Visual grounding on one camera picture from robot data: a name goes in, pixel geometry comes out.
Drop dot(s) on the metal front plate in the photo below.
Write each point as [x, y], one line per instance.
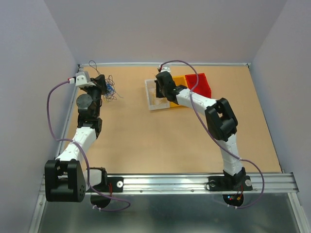
[274, 213]

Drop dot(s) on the red plastic bin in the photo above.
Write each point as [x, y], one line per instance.
[202, 88]

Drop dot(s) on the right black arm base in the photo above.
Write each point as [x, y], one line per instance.
[224, 183]

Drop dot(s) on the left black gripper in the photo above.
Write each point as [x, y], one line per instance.
[101, 82]

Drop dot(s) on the aluminium rail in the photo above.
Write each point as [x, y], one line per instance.
[196, 183]
[70, 106]
[156, 64]

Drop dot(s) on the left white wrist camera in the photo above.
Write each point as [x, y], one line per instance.
[83, 79]

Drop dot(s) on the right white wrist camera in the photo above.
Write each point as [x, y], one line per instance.
[164, 69]

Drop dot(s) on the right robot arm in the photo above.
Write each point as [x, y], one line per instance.
[221, 126]

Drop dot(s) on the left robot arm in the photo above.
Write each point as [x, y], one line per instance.
[64, 179]

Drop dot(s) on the aluminium back rail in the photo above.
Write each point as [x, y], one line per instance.
[156, 64]

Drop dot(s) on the white plastic bin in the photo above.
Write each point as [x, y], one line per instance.
[154, 103]

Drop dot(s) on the aluminium left rail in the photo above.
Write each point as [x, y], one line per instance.
[70, 106]

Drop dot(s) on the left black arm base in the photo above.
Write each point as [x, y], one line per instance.
[111, 183]

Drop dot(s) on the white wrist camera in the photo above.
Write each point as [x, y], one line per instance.
[164, 69]
[83, 79]

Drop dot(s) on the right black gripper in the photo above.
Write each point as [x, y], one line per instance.
[158, 94]

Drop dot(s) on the yellow plastic bin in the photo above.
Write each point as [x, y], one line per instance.
[179, 80]

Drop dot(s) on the aluminium front rail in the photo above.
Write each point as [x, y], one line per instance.
[196, 183]

